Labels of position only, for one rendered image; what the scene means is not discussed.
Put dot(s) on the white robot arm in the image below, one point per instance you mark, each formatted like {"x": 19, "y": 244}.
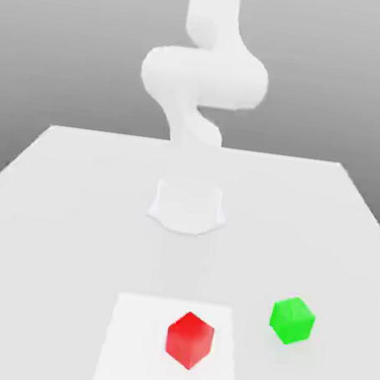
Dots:
{"x": 205, "y": 77}

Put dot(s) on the small red cube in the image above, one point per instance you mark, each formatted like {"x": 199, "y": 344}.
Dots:
{"x": 189, "y": 340}

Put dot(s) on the small green cube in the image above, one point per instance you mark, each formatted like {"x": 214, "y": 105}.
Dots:
{"x": 291, "y": 321}

